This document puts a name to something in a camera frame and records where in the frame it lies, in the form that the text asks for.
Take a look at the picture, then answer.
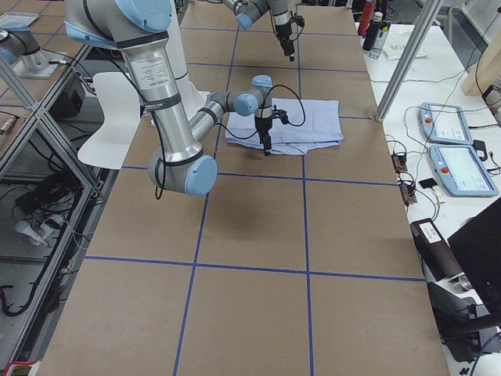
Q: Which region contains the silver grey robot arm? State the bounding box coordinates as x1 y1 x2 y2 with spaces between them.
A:
65 1 279 196
222 0 305 62

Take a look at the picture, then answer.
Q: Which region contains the aluminium frame rail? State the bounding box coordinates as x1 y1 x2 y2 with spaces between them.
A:
1 34 115 366

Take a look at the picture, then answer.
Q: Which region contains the grey metal frame post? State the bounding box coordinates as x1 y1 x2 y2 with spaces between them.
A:
374 0 443 123

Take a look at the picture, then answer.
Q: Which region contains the upper blue teach pendant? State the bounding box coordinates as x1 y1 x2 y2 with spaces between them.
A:
418 103 473 146

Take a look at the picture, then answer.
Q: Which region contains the lower blue teach pendant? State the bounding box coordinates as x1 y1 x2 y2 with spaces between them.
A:
428 144 499 197

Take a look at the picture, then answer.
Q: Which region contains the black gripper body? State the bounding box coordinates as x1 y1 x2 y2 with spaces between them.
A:
254 107 288 135
273 13 305 55

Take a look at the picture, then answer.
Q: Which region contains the dark brown rectangular box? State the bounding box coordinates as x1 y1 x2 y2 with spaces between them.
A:
410 219 464 281

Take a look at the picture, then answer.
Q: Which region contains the white curved chair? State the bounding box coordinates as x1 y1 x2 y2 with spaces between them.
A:
77 72 141 170

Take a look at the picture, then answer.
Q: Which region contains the blue teach pendant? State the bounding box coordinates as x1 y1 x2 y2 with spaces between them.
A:
418 103 473 146
428 144 499 197

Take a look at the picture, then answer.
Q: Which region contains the black monitor stand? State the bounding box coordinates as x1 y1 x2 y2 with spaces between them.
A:
427 200 500 362

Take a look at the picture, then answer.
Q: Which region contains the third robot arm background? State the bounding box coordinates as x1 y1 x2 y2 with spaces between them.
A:
1 23 60 79

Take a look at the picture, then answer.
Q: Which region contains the light blue striped shirt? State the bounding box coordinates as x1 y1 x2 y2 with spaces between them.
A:
225 98 344 155

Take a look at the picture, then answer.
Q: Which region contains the red bottle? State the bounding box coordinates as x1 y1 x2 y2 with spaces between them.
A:
357 0 377 37

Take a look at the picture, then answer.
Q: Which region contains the black insulated bottle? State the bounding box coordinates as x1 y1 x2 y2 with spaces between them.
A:
362 12 384 51

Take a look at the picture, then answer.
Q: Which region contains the small black phone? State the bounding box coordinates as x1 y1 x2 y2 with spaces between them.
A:
419 178 438 189

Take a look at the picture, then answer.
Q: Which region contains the clear water bottle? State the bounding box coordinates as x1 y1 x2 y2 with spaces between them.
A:
369 20 391 59

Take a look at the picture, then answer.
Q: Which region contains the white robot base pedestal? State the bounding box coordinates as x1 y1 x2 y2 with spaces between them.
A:
166 0 205 109

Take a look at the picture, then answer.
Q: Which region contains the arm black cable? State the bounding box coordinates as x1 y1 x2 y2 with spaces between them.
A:
152 84 306 201

